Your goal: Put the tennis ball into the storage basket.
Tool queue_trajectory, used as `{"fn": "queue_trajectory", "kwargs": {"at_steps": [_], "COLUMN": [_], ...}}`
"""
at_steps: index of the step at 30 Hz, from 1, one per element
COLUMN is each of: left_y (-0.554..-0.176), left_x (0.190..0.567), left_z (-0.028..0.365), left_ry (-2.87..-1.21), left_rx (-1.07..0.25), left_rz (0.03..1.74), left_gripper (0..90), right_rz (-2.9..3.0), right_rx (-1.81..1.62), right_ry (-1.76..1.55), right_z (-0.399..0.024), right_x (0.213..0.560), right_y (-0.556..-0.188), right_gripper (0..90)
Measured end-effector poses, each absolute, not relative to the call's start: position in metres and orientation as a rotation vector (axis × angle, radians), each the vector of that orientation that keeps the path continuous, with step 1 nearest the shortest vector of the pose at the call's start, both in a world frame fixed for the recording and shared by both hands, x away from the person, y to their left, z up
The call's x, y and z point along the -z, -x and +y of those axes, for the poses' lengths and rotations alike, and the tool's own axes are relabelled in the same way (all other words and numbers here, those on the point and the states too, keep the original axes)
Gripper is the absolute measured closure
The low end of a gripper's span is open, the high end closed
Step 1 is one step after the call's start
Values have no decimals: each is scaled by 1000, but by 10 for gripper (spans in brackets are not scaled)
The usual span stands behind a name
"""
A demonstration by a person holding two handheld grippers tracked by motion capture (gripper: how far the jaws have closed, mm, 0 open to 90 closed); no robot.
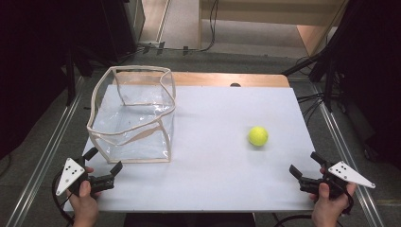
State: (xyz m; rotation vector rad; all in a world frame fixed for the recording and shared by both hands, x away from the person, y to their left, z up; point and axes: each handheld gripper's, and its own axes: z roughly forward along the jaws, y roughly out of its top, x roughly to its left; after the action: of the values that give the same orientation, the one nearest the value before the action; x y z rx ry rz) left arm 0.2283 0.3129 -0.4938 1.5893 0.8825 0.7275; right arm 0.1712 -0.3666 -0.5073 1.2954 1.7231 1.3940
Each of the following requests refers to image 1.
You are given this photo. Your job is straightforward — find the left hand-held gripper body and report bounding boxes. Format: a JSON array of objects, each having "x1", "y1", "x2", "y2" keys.
[{"x1": 55, "y1": 156, "x2": 115, "y2": 197}]

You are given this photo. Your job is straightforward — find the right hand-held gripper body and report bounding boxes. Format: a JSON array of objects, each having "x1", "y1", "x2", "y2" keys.
[{"x1": 299, "y1": 161, "x2": 376, "y2": 200}]

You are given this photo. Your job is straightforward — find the clear plastic storage bag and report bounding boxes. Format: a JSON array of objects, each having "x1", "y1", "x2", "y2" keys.
[{"x1": 86, "y1": 64, "x2": 177, "y2": 165}]

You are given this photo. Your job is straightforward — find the yellow tennis ball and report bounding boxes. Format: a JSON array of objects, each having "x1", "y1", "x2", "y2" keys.
[{"x1": 248, "y1": 125, "x2": 270, "y2": 148}]

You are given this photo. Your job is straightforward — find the person's left hand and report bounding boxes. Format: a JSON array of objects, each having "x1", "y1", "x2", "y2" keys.
[{"x1": 66, "y1": 166, "x2": 102, "y2": 227}]

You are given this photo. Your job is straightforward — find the person's right hand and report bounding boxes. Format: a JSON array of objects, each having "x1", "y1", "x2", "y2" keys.
[{"x1": 308, "y1": 167, "x2": 357, "y2": 227}]

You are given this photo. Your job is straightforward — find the white table board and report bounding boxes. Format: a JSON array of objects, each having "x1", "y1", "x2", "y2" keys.
[{"x1": 63, "y1": 84, "x2": 323, "y2": 213}]

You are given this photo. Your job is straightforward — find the person's dark lap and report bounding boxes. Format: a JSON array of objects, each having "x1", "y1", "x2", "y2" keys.
[{"x1": 123, "y1": 212, "x2": 257, "y2": 227}]

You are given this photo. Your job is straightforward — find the black tripod stand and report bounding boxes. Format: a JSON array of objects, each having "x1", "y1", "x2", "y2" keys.
[{"x1": 281, "y1": 44, "x2": 349, "y2": 112}]

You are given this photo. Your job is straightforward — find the wooden table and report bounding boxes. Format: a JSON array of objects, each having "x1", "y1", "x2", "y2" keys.
[{"x1": 113, "y1": 71, "x2": 290, "y2": 89}]

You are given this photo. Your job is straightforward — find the black cabinet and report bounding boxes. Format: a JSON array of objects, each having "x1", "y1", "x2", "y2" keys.
[{"x1": 99, "y1": 0, "x2": 147, "y2": 64}]

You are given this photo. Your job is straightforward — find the light wooden shelf unit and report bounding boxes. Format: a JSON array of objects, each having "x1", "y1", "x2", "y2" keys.
[{"x1": 198, "y1": 0, "x2": 349, "y2": 59}]

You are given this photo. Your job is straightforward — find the metal floor rail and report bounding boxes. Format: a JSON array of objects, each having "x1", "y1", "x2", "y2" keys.
[
  {"x1": 311, "y1": 84, "x2": 386, "y2": 227},
  {"x1": 5, "y1": 76, "x2": 87, "y2": 227}
]

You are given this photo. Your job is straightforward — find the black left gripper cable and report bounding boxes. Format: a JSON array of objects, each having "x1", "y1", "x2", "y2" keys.
[{"x1": 51, "y1": 170, "x2": 76, "y2": 227}]

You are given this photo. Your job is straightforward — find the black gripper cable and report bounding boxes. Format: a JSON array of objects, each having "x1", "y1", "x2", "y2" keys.
[
  {"x1": 273, "y1": 185, "x2": 356, "y2": 227},
  {"x1": 51, "y1": 170, "x2": 76, "y2": 227}
]

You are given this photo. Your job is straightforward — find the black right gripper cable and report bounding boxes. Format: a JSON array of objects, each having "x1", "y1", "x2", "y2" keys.
[{"x1": 273, "y1": 185, "x2": 356, "y2": 227}]

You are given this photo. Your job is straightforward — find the black floor cables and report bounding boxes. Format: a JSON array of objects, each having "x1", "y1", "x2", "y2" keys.
[{"x1": 296, "y1": 92, "x2": 330, "y2": 125}]

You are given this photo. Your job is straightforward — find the black hanging cable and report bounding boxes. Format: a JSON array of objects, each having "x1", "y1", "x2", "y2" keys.
[{"x1": 188, "y1": 0, "x2": 220, "y2": 54}]

